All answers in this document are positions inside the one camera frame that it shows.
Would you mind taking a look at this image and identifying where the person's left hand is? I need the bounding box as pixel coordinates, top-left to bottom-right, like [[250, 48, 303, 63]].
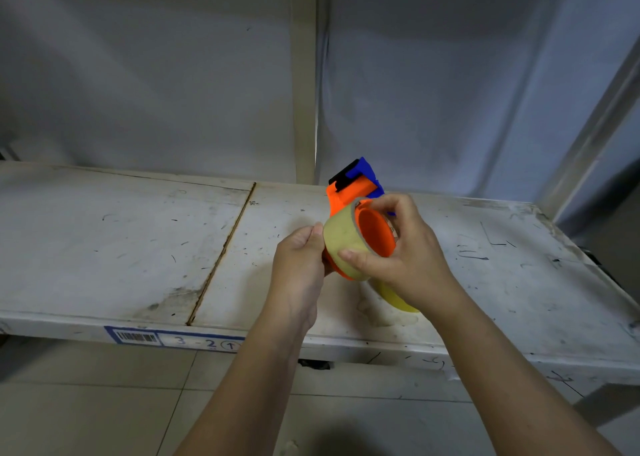
[[269, 222, 329, 332]]

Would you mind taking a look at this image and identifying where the person's right hand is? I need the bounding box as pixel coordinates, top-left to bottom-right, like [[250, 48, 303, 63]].
[[338, 193, 469, 317]]

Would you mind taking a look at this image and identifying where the yellowish packing tape roll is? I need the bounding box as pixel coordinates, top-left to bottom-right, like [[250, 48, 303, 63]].
[[323, 198, 373, 280]]

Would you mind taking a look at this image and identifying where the orange and blue tape dispenser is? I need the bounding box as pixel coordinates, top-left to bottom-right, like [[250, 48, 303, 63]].
[[322, 157, 399, 281]]

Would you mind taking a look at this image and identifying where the person's right forearm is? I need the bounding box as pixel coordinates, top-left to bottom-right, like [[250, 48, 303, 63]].
[[429, 290, 622, 456]]

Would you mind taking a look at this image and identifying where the person's left forearm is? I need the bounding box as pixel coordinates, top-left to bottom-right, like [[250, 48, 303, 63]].
[[172, 315, 318, 456]]

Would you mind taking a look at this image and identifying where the yellow tape roll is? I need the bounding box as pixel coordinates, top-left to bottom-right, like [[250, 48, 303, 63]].
[[369, 279, 421, 314]]

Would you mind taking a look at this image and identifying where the barcode shelf label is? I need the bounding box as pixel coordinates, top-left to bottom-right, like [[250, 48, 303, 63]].
[[103, 326, 247, 354]]

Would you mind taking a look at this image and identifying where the beige shelf upright post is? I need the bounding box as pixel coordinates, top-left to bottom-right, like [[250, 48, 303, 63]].
[[289, 0, 319, 186]]

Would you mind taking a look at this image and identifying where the grey metal shelf post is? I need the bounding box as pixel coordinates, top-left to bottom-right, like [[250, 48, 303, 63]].
[[536, 35, 640, 223]]

